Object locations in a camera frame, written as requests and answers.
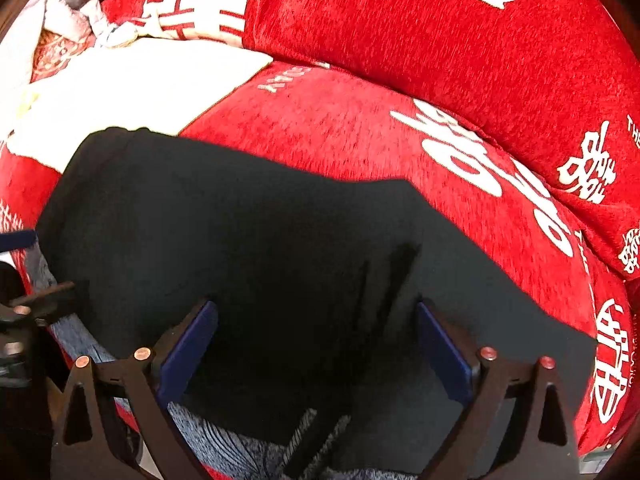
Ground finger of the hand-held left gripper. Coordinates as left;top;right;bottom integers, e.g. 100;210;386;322
0;230;40;253
9;281;77;323

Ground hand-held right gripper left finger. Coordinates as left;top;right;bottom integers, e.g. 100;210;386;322
51;301;219;480

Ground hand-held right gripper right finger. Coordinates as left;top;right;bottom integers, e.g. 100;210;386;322
417;301;581;480

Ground black leaf-patterned pants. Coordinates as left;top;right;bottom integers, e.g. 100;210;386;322
36;127;599;480

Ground white cloth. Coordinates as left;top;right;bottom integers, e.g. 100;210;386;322
0;37;274;173

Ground red floral cloth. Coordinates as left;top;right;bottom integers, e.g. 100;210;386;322
29;25;97;83

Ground red printed sofa cover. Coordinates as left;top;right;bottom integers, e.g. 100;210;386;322
0;60;632;480

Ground red printed back cushion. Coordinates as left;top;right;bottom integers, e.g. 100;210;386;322
100;0;640;282

